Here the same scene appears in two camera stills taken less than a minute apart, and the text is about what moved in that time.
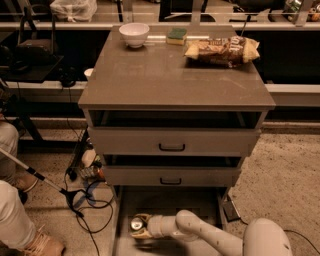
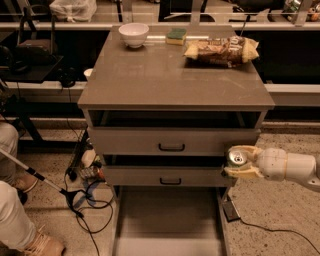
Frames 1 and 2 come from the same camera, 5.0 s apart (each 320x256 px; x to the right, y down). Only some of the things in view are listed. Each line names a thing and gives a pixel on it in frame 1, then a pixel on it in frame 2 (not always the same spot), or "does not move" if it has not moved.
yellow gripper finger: (141, 234) -> (245, 171)
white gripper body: (156, 226) -> (272, 163)
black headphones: (68, 76) does not move
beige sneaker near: (43, 243) does not move
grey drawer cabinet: (173, 107) does not move
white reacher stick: (69, 194) does not move
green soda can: (136, 223) -> (236, 156)
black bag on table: (36, 41) does not move
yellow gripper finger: (146, 217) -> (254, 151)
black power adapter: (230, 210) does not move
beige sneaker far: (25, 182) does not move
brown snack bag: (223, 51) does not move
